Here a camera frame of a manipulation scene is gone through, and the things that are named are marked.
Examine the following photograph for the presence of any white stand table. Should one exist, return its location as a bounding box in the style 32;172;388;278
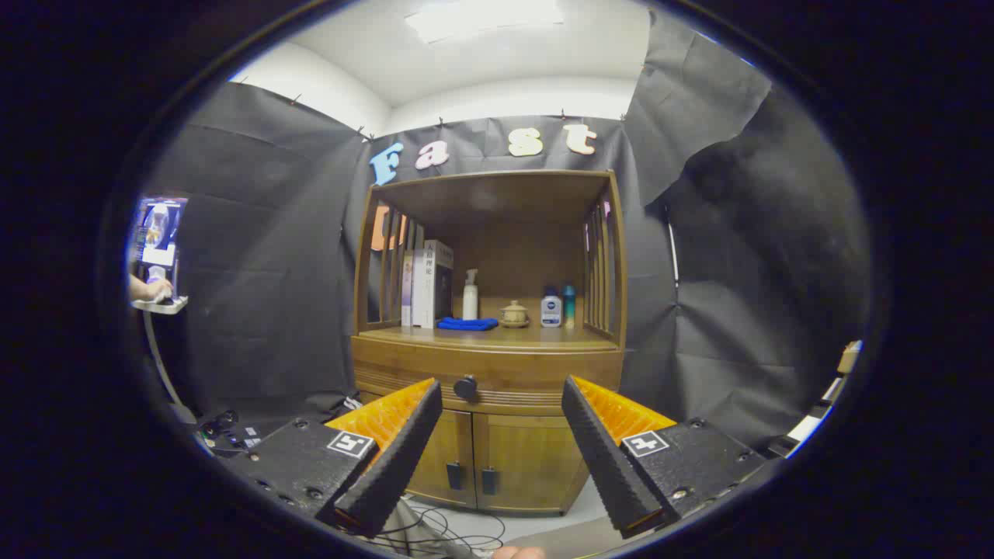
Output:
132;295;189;412

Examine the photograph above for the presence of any wooden countertop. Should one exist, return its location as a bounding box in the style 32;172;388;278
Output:
353;325;624;354

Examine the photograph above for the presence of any computer monitor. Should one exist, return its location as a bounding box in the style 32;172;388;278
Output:
134;196;189;273

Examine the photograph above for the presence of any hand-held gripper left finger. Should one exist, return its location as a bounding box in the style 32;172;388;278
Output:
225;378;443;538

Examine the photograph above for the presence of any white board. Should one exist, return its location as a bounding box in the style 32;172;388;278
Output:
769;377;847;459

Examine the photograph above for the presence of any wooden cabinet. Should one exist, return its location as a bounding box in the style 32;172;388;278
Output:
351;169;628;516

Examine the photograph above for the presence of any thick white book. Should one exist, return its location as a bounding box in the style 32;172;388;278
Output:
412;239;455;329

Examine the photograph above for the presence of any wooden drawer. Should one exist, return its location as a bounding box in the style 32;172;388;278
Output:
353;349;624;416

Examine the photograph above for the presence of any ceiling light panel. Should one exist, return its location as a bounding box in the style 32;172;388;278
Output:
404;0;566;45

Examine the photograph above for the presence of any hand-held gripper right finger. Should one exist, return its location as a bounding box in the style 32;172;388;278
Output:
561;376;777;540

